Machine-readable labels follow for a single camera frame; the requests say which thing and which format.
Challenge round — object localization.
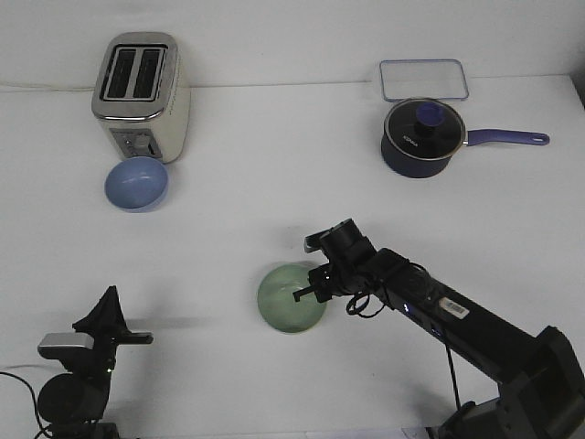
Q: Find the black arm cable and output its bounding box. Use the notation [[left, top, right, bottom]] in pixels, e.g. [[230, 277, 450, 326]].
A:
[[345, 290, 476, 412], [0, 371, 52, 439]]

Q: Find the white toaster power cord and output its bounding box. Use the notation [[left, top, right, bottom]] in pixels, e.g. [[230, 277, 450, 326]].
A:
[[0, 80, 96, 92]]

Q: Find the dark blue saucepan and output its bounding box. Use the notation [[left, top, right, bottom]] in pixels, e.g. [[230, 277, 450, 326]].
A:
[[381, 129, 550, 178]]

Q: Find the green bowl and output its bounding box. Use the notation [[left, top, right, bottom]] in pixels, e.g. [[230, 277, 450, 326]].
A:
[[257, 262, 326, 334]]

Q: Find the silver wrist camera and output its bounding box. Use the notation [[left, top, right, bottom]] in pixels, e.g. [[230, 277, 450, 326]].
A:
[[37, 332, 94, 359], [303, 230, 325, 253]]

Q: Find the clear container blue rim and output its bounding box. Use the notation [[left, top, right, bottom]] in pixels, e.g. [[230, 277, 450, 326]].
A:
[[378, 59, 469, 102]]

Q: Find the blue bowl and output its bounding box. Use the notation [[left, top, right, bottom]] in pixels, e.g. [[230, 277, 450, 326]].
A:
[[103, 156, 170, 213]]

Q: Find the glass pot lid blue knob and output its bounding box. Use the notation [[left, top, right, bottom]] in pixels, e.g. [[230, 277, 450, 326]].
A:
[[384, 98, 466, 156]]

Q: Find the white and steel toaster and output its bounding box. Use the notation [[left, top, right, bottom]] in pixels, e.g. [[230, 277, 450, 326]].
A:
[[91, 32, 191, 163]]

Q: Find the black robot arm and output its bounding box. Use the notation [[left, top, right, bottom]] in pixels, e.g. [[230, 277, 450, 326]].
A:
[[37, 285, 154, 438], [293, 219, 584, 438]]

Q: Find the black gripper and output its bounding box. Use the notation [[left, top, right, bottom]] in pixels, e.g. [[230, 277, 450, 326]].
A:
[[292, 219, 377, 303], [68, 285, 154, 373]]

